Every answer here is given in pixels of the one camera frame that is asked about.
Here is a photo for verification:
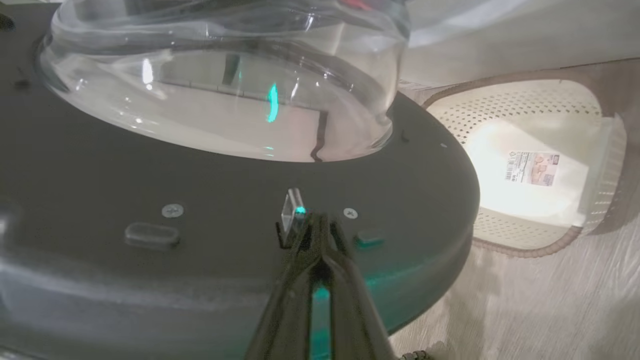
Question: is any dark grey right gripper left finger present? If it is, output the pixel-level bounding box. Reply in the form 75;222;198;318
244;214;321;360

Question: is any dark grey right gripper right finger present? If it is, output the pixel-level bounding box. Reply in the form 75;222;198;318
321;217;401;360

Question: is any dark round washing machine door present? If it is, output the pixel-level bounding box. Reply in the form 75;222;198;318
0;0;481;360

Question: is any cream perforated laundry basket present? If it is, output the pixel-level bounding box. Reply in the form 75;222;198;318
422;77;628;259

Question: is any white front-loading washing machine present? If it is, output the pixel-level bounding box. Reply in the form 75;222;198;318
399;0;640;90

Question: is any paper product label with barcode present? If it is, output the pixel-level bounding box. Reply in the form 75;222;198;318
505;150;561;187

